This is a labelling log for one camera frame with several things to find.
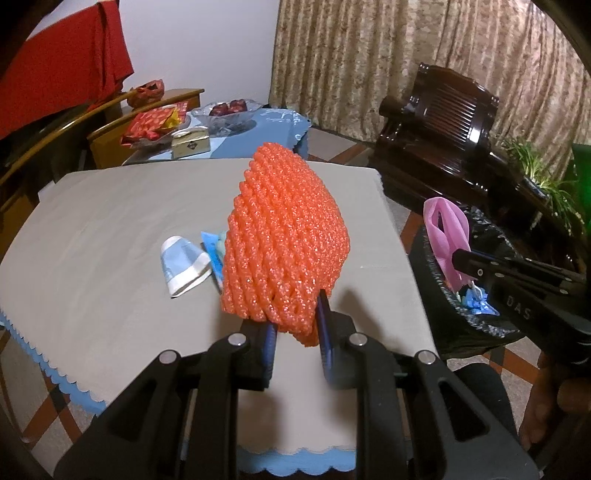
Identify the person's right hand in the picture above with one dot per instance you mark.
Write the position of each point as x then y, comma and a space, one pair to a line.
547, 406

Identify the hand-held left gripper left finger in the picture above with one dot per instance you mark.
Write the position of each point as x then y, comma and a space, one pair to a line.
269, 344

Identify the trash bin with black bag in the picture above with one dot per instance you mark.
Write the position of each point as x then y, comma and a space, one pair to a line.
429, 314

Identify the small cream box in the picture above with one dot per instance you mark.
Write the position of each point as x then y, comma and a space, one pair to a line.
189, 145

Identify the beige patterned curtain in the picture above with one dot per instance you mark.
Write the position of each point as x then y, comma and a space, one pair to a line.
369, 55

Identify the glass fruit bowl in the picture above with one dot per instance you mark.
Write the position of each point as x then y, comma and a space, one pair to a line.
231, 122

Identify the dark wooden armchair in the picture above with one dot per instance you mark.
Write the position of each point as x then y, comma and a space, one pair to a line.
443, 115

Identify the red gift packet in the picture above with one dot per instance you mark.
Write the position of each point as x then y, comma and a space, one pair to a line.
147, 122

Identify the blue candy wrapper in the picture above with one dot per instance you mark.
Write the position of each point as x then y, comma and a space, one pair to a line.
212, 251
478, 302

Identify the orange foam fruit net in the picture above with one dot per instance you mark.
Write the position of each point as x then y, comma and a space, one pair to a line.
286, 230

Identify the beige tablecloth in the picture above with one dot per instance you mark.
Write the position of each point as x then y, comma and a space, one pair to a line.
115, 207

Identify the red cloth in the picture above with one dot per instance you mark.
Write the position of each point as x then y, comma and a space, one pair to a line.
60, 60

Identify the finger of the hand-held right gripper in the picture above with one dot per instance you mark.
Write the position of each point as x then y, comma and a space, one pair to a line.
508, 270

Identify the red woven basket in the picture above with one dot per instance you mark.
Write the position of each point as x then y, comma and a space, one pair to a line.
147, 92

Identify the white light-blue wrapper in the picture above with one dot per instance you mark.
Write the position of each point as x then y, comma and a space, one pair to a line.
184, 267

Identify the red apple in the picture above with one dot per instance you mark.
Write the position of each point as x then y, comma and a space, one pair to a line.
238, 106
218, 110

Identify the pink foam wrapper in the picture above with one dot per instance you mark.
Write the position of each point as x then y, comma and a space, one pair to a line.
443, 230

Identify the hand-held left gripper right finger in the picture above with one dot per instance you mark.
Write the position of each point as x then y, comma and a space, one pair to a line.
325, 332

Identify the green potted plant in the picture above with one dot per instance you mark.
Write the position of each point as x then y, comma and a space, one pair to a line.
549, 189

